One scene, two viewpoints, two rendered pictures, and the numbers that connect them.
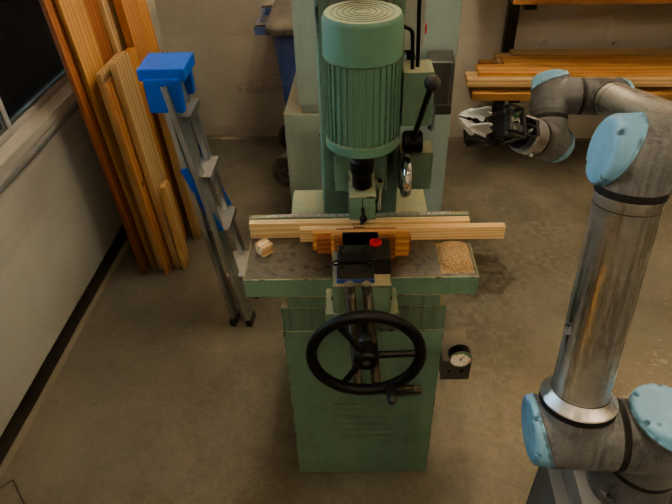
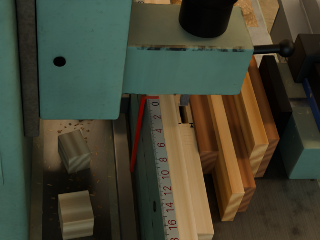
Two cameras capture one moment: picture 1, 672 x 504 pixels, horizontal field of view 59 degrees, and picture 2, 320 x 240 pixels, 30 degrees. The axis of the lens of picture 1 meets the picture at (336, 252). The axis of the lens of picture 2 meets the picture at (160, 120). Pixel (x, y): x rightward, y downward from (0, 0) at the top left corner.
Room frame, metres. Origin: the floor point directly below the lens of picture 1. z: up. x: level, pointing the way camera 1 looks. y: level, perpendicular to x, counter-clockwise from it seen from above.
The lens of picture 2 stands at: (1.44, 0.39, 1.46)
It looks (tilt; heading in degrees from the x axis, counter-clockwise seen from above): 49 degrees down; 254
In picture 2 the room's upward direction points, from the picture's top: 11 degrees clockwise
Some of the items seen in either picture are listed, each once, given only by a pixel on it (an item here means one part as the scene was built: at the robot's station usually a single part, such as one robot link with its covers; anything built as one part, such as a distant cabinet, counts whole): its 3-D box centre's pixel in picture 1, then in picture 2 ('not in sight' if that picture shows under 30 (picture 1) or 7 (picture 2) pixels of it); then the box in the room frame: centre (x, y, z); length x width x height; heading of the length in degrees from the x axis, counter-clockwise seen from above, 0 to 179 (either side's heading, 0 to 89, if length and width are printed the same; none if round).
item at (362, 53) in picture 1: (362, 81); not in sight; (1.28, -0.07, 1.35); 0.18 x 0.18 x 0.31
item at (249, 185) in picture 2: (363, 243); (223, 115); (1.23, -0.07, 0.93); 0.25 x 0.02 x 0.05; 89
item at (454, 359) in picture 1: (459, 356); not in sight; (1.07, -0.33, 0.65); 0.06 x 0.04 x 0.08; 89
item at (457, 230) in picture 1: (401, 232); (169, 57); (1.28, -0.18, 0.92); 0.55 x 0.02 x 0.04; 89
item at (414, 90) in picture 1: (416, 93); not in sight; (1.49, -0.23, 1.23); 0.09 x 0.08 x 0.15; 179
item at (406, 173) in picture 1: (405, 175); not in sight; (1.41, -0.20, 1.02); 0.12 x 0.03 x 0.12; 179
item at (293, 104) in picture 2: (360, 254); (290, 107); (1.15, -0.06, 0.95); 0.09 x 0.07 x 0.09; 89
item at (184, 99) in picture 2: not in sight; (186, 88); (1.28, -0.07, 0.97); 0.01 x 0.01 x 0.05; 89
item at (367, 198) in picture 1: (362, 196); (176, 53); (1.30, -0.07, 1.03); 0.14 x 0.07 x 0.09; 179
